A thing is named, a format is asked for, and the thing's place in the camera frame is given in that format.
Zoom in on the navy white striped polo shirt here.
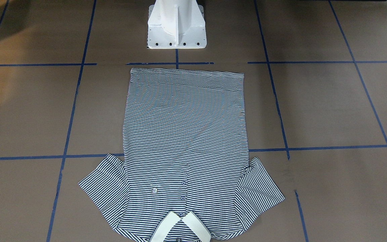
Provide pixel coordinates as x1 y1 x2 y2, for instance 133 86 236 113
79 68 285 242

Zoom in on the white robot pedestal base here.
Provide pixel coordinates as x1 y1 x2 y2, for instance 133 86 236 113
146 0 207 49

